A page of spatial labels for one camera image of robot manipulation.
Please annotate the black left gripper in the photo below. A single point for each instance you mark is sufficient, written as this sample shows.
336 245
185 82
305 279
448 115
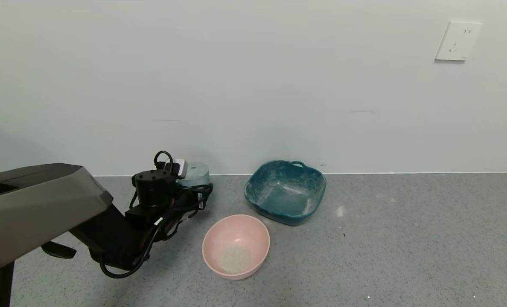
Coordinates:
202 197

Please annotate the black and grey left robot arm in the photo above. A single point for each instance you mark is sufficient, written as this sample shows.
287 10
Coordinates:
44 213

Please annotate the pink round bowl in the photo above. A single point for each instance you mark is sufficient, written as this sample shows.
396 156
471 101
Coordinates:
235 238

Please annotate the pale granular powder heap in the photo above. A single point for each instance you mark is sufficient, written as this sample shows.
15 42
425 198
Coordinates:
235 259

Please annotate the translucent pale blue cup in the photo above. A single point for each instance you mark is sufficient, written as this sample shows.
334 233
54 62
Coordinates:
196 174

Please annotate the silver white wrist camera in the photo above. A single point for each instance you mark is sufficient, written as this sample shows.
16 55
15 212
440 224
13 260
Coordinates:
179 168

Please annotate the white wall socket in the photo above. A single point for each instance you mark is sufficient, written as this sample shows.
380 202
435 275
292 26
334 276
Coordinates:
457 41

